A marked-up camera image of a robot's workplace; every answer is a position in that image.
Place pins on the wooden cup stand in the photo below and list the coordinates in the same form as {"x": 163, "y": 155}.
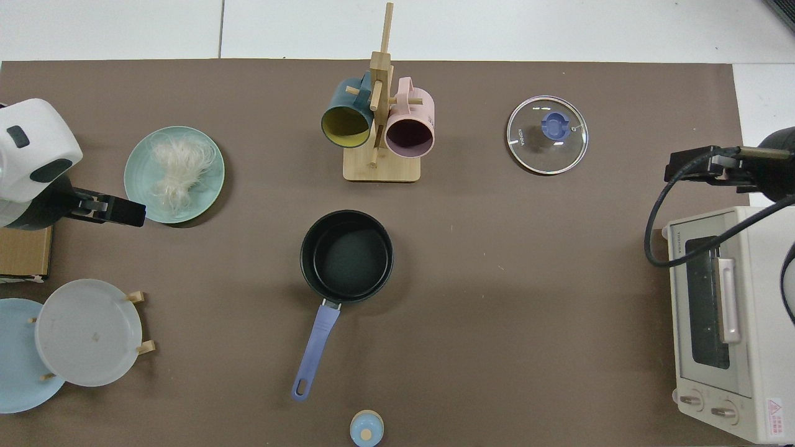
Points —
{"x": 382, "y": 167}

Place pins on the pale green plate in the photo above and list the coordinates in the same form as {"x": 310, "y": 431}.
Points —
{"x": 140, "y": 186}

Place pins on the dark teal mug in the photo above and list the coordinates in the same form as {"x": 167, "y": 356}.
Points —
{"x": 348, "y": 127}

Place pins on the light blue plate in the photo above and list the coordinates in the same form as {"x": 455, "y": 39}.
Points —
{"x": 18, "y": 372}

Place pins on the white vermicelli bundle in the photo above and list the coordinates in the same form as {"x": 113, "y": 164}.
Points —
{"x": 180, "y": 164}

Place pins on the pink mug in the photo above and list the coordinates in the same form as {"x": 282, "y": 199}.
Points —
{"x": 410, "y": 136}

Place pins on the glass lid with blue knob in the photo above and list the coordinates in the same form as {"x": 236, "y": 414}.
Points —
{"x": 528, "y": 155}

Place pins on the black flat object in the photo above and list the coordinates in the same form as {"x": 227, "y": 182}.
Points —
{"x": 787, "y": 9}

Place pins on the pale toaster oven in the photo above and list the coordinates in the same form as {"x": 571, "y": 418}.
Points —
{"x": 764, "y": 347}

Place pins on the grey white plate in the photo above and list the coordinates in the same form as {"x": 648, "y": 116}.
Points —
{"x": 87, "y": 332}

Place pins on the small blue round thing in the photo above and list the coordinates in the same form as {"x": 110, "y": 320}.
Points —
{"x": 360, "y": 428}

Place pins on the wooden plate rack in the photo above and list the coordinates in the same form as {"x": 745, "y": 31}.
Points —
{"x": 147, "y": 347}

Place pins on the brown table cloth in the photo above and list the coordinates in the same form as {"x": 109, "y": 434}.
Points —
{"x": 497, "y": 310}

